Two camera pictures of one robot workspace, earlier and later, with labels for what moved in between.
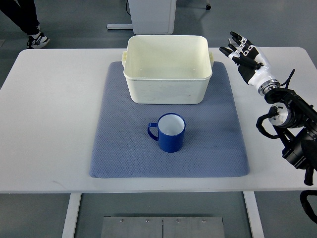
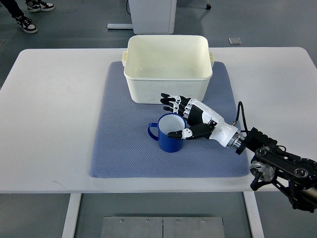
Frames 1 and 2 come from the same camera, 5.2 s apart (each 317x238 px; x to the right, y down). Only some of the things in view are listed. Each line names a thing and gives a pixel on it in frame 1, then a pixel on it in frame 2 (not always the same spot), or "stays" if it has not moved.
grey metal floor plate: x=162 y=227 stays
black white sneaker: x=37 y=41 to x=26 y=24
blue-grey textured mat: x=214 y=145 stays
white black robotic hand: x=252 y=63 to x=206 y=123
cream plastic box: x=168 y=69 stays
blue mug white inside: x=172 y=128 stays
